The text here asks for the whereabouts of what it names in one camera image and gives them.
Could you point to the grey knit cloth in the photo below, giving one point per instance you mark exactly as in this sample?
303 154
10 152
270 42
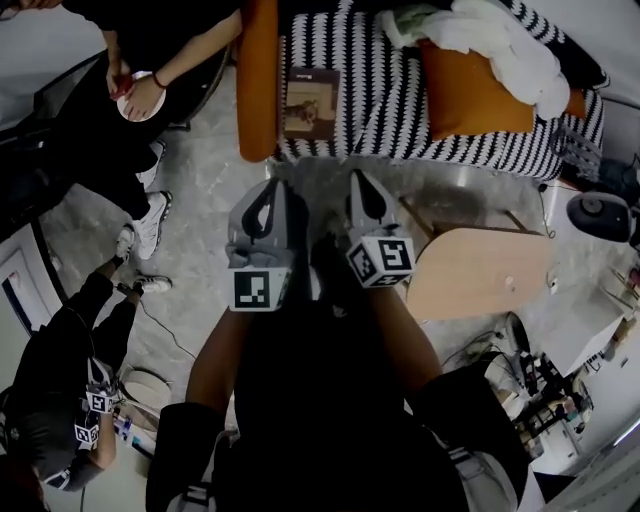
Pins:
580 150

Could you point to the black white striped sofa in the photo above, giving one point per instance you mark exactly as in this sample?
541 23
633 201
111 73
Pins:
380 100

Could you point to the person's black trousers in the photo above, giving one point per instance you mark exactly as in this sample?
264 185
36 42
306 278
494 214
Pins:
330 280

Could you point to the person's right forearm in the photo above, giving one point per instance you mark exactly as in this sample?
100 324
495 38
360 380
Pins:
405 340

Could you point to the orange sofa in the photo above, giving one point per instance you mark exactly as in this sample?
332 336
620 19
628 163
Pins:
257 75

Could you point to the person's black shirt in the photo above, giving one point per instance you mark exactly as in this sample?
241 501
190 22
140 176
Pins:
325 425

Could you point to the brown magazine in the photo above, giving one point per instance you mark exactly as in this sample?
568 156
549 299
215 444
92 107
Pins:
310 107

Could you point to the person's left forearm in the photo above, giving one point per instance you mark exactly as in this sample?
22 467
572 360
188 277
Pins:
217 355

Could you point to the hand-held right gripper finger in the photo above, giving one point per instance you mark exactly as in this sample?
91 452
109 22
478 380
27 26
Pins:
382 210
357 210

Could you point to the white cloth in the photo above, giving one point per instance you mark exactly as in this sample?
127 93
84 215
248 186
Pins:
520 55

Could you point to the black chair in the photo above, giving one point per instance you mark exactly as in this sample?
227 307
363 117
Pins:
210 95

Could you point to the small clear lid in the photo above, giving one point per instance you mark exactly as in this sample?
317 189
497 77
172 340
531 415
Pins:
510 283

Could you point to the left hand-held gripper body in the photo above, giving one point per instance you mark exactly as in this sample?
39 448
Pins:
255 290

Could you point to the white round disc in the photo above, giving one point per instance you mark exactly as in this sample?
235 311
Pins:
161 102

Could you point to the wooden coffee table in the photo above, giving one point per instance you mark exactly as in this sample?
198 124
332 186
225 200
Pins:
475 275

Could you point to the small red object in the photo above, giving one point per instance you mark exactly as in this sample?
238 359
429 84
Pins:
122 91

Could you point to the white cabinet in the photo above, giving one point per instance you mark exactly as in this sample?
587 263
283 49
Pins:
585 345

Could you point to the black glass cabinet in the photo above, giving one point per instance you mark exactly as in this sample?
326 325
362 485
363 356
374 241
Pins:
65 95

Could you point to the round beige basket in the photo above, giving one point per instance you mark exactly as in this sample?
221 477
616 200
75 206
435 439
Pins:
150 395

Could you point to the dark round speaker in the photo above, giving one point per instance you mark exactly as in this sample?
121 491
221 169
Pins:
600 217

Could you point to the orange cushion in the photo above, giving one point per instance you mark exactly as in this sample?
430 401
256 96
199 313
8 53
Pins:
470 95

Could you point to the black white sneaker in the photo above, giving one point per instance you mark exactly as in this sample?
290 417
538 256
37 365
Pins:
126 242
152 285

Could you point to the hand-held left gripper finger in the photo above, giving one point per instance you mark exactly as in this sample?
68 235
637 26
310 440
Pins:
282 225
239 225

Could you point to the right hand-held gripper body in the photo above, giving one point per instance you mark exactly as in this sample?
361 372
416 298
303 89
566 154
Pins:
385 260

